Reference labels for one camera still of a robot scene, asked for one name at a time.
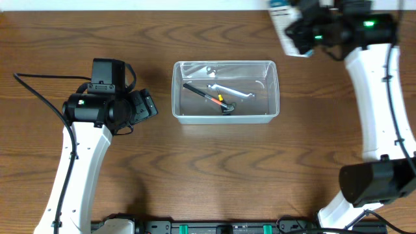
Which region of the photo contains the blue white cardboard box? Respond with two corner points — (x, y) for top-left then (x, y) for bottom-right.
(268, 0), (313, 57)

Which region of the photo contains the silver double ended wrench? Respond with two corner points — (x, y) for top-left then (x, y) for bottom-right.
(207, 83), (256, 99)

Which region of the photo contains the clear plastic container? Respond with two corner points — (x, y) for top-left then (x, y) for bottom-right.
(172, 60), (280, 124)

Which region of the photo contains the yellow black screwdriver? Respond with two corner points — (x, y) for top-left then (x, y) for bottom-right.
(217, 90), (231, 116)

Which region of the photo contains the small black handled hammer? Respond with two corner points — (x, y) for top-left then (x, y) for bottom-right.
(183, 83), (235, 112)

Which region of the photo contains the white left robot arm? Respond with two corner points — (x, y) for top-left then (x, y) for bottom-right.
(34, 58), (158, 233)

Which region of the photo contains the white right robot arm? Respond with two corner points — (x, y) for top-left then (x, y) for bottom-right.
(283, 1), (415, 231)

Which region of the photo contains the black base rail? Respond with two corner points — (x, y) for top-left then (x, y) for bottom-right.
(90, 213), (388, 234)

